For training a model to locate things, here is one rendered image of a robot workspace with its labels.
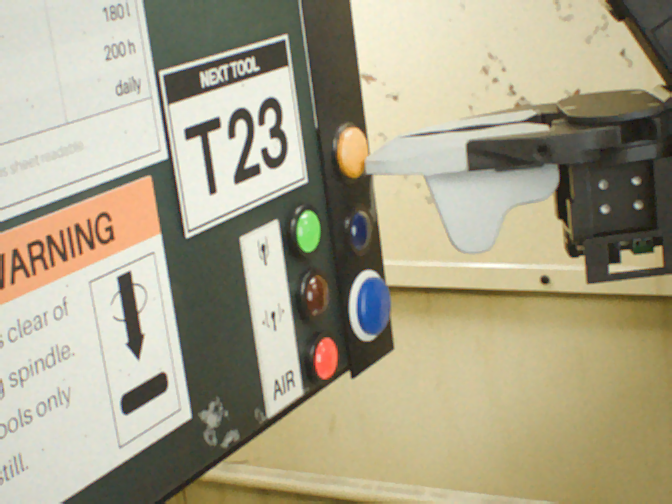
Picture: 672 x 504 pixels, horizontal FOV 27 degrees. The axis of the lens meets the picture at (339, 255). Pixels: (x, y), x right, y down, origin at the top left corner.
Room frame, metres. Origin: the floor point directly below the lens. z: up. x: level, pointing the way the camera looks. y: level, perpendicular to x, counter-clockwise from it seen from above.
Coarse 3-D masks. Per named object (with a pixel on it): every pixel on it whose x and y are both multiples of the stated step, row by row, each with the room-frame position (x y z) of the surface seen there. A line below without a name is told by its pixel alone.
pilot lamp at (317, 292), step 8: (312, 280) 0.64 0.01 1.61; (320, 280) 0.64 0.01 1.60; (312, 288) 0.63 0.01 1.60; (320, 288) 0.64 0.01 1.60; (312, 296) 0.63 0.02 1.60; (320, 296) 0.63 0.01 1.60; (328, 296) 0.64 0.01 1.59; (312, 304) 0.63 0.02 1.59; (320, 304) 0.63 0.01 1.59; (312, 312) 0.63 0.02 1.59; (320, 312) 0.64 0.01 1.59
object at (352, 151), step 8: (352, 128) 0.68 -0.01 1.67; (344, 136) 0.67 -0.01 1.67; (352, 136) 0.67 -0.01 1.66; (360, 136) 0.68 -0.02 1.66; (344, 144) 0.67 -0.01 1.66; (352, 144) 0.67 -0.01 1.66; (360, 144) 0.68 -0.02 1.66; (344, 152) 0.67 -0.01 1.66; (352, 152) 0.67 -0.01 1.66; (360, 152) 0.68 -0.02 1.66; (344, 160) 0.67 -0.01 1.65; (352, 160) 0.67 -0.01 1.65; (360, 160) 0.68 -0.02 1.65; (344, 168) 0.67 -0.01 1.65; (352, 168) 0.67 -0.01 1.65; (360, 168) 0.68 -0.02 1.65; (352, 176) 0.67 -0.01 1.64
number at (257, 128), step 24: (240, 96) 0.61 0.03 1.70; (264, 96) 0.63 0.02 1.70; (240, 120) 0.61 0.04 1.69; (264, 120) 0.62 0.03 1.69; (288, 120) 0.64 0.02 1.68; (240, 144) 0.61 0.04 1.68; (264, 144) 0.62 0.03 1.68; (288, 144) 0.64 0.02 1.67; (240, 168) 0.60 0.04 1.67; (264, 168) 0.62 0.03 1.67; (288, 168) 0.63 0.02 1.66; (240, 192) 0.60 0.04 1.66
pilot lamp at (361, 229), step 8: (360, 216) 0.68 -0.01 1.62; (352, 224) 0.67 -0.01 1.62; (360, 224) 0.67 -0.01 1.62; (368, 224) 0.68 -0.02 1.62; (352, 232) 0.67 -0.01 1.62; (360, 232) 0.67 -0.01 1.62; (368, 232) 0.68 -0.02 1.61; (352, 240) 0.67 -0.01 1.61; (360, 240) 0.67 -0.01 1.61; (368, 240) 0.68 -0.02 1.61; (360, 248) 0.68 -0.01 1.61
